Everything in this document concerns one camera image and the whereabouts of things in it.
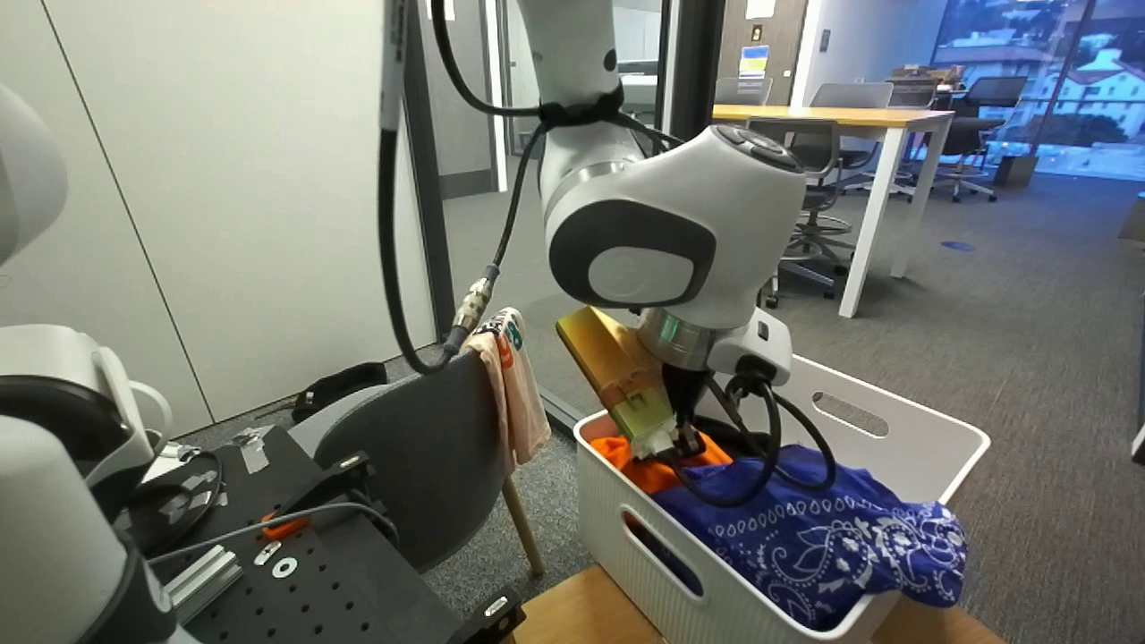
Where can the orange cloth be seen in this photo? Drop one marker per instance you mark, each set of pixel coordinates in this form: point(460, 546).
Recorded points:
point(632, 470)

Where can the black office chair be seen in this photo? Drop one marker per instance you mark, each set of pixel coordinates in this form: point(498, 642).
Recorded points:
point(979, 119)

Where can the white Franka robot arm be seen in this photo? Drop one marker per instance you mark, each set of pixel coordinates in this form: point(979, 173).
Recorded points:
point(668, 192)

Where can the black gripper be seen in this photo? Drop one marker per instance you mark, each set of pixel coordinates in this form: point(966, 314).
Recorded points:
point(688, 406)

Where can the wooden top office table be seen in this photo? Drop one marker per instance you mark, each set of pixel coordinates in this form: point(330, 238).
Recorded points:
point(860, 117)

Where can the blue paisley bandana cloth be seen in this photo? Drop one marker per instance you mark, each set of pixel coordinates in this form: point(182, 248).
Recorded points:
point(825, 550)

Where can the brown cardboard box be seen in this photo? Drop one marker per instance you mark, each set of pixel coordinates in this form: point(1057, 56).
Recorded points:
point(583, 613)

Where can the white plastic basket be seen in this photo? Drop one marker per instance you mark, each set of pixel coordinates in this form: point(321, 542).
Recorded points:
point(906, 443)

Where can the grey office stool chair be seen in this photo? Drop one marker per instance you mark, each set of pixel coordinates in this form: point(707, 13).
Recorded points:
point(825, 192)

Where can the black glass wall frame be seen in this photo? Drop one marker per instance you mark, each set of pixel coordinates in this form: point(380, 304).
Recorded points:
point(700, 57)

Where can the black perforated mounting board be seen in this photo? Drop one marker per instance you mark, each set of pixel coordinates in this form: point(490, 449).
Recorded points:
point(345, 594)

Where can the peach printed cloth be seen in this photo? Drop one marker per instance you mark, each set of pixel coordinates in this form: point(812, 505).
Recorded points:
point(520, 394)

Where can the grey upholstered chair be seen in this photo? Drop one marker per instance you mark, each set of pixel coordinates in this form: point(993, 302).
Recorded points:
point(417, 465)

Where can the aluminium extrusion piece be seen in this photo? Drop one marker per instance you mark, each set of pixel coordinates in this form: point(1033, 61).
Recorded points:
point(203, 580)

